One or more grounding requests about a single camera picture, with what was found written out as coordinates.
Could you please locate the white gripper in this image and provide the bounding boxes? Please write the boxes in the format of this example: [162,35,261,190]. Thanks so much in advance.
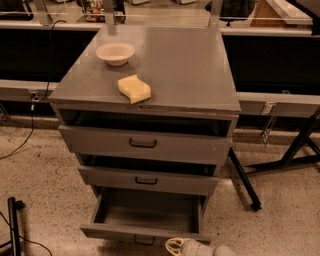
[165,238,214,256]

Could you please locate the grey bottom drawer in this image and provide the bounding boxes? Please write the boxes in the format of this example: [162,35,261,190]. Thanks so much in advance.
[80,188,211,245]

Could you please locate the grey drawer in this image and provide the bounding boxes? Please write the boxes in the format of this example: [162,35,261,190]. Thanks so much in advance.
[80,188,211,245]
[59,125,232,165]
[79,166,218,196]

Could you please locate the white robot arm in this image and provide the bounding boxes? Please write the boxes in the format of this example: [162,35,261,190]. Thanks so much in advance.
[165,238,236,256]

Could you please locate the grey middle drawer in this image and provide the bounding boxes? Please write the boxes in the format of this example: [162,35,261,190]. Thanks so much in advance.
[79,166,218,196]

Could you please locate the grey top drawer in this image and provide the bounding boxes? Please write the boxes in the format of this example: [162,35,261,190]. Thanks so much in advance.
[59,125,232,165]

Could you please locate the grey metal drawer cabinet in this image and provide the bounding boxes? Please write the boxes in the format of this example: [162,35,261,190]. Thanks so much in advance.
[48,25,242,214]

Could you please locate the yellow wavy sponge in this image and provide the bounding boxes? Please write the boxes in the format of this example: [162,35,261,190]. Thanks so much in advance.
[118,75,151,104]

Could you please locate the black stand bottom left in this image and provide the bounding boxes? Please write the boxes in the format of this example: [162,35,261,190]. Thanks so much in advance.
[0,196,54,256]

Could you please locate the white bowl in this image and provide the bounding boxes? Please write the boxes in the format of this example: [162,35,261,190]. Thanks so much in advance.
[96,42,135,66]

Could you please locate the black stand frame right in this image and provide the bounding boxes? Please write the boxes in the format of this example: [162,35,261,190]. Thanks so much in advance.
[228,107,320,211]

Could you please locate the grey rail barrier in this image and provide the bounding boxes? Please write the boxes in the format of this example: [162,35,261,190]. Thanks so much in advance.
[1,25,320,117]

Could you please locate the black cable on left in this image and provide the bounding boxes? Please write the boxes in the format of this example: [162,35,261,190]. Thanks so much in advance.
[0,19,68,161]

